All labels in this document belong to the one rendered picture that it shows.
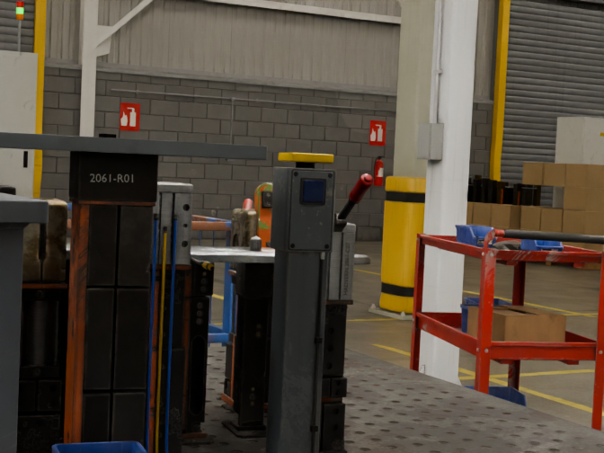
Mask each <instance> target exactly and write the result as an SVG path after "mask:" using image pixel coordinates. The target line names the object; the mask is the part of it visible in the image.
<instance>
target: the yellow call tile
mask: <svg viewBox="0 0 604 453"><path fill-rule="evenodd" d="M278 160H279V161H284V162H296V168H312V169H315V163H323V164H332V163H333V155H326V154H309V153H279V156H278Z"/></svg>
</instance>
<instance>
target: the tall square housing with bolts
mask: <svg viewBox="0 0 604 453"><path fill-rule="evenodd" d="M192 197H193V185H192V184H188V183H180V182H157V202H156V203H155V206H154V207H153V225H152V247H151V263H150V270H149V271H150V286H148V287H146V288H148V289H150V293H149V316H148V338H147V383H146V388H145V389H142V390H143V391H144V392H145V393H146V406H145V429H144V449H145V450H146V452H147V453H182V422H183V400H184V379H185V357H186V349H185V348H183V347H182V340H183V318H184V296H185V274H186V270H190V269H191V265H190V261H191V219H192Z"/></svg>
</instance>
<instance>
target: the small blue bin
mask: <svg viewBox="0 0 604 453"><path fill-rule="evenodd" d="M52 453H147V452H146V450H145V449H144V448H143V446H142V445H141V444H140V443H139V442H137V441H108V442H86V443H60V444H55V445H52Z"/></svg>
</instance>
